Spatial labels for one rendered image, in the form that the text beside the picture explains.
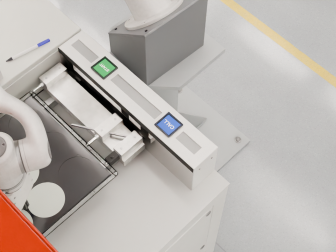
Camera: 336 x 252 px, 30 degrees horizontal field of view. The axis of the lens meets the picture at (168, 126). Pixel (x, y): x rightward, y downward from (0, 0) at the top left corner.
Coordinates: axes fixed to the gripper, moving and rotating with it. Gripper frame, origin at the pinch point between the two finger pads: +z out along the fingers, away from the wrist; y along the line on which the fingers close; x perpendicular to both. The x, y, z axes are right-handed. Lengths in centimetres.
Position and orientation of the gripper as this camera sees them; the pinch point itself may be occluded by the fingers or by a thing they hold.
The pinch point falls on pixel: (21, 203)
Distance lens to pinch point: 168.2
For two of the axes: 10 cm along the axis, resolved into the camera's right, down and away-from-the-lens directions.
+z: -0.1, 4.9, 8.7
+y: 3.1, -8.3, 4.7
